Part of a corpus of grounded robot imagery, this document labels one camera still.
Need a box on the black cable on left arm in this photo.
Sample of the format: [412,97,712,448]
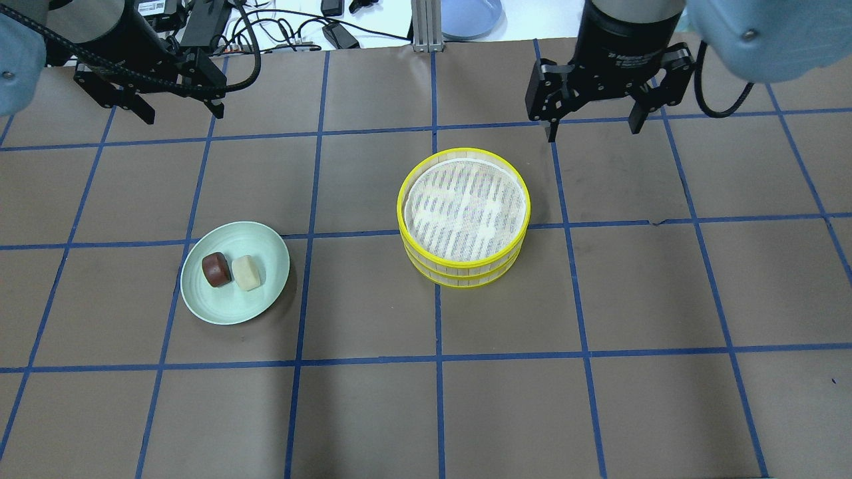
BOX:
[0,0,262,94]

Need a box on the yellow bamboo steamer layer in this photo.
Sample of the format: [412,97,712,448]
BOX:
[402,236,525,289]
[395,148,532,267]

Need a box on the aluminium frame post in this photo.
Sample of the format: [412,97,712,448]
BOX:
[411,0,445,53]

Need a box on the brown bun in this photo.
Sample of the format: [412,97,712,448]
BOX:
[201,251,232,288]

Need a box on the white bun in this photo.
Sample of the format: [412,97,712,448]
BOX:
[231,255,262,291]

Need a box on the black device box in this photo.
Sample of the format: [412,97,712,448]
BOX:
[136,0,188,33]

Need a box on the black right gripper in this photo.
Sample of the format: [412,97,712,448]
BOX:
[525,1,694,143]

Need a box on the blue plate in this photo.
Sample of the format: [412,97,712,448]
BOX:
[439,1,503,41]

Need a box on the black power adapter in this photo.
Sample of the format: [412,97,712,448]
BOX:
[321,23,360,51]

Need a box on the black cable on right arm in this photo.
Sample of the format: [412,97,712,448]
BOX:
[694,41,756,120]

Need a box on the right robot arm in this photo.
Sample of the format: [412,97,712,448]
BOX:
[525,1,851,142]

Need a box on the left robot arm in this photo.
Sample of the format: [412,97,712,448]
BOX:
[1,1,231,124]

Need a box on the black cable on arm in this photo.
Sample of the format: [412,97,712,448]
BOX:
[0,0,262,94]
[694,41,756,120]

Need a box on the light green plate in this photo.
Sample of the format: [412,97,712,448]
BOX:
[180,221,290,325]

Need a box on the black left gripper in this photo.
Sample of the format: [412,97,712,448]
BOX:
[73,1,226,125]

